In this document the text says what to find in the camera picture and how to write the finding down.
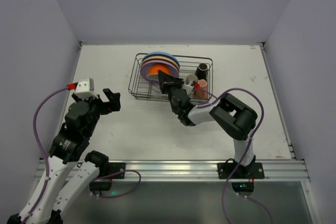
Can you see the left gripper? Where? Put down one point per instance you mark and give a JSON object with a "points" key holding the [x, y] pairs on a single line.
{"points": [[104, 102]]}

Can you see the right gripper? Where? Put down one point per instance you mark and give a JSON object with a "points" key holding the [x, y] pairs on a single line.
{"points": [[170, 85]]}

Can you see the purple plate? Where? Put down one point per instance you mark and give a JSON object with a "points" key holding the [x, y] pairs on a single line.
{"points": [[147, 66]]}

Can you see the orange white bowl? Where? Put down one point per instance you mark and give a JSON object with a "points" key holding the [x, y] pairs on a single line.
{"points": [[154, 71]]}

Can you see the yellow plate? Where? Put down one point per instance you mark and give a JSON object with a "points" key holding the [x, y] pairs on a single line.
{"points": [[164, 58]]}

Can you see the blue plate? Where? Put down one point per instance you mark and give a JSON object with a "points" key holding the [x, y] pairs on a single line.
{"points": [[160, 52]]}

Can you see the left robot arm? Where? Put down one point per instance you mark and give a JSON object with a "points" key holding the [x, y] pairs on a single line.
{"points": [[54, 195]]}

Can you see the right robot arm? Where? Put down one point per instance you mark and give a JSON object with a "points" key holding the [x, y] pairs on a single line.
{"points": [[236, 118]]}

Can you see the grey-green cup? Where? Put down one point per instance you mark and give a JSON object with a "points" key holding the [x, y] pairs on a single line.
{"points": [[191, 79]]}

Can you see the black cup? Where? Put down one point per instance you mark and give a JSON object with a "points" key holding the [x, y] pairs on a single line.
{"points": [[202, 71]]}

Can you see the pink cup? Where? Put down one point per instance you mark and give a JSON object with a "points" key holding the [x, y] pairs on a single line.
{"points": [[201, 91]]}

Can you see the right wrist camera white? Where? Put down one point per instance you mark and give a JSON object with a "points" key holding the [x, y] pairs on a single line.
{"points": [[190, 88]]}

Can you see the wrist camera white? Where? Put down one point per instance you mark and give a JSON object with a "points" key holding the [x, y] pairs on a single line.
{"points": [[85, 89], [190, 88]]}

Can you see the black wire dish rack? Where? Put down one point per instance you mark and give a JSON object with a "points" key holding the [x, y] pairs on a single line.
{"points": [[144, 85]]}

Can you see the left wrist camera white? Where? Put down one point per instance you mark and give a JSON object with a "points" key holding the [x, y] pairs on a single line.
{"points": [[85, 89]]}

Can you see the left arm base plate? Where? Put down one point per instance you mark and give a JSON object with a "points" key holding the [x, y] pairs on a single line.
{"points": [[116, 169]]}

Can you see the aluminium rail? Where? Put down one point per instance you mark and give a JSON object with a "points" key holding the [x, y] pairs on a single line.
{"points": [[206, 171]]}

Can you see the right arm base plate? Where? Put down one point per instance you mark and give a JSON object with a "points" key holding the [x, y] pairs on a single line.
{"points": [[254, 170]]}

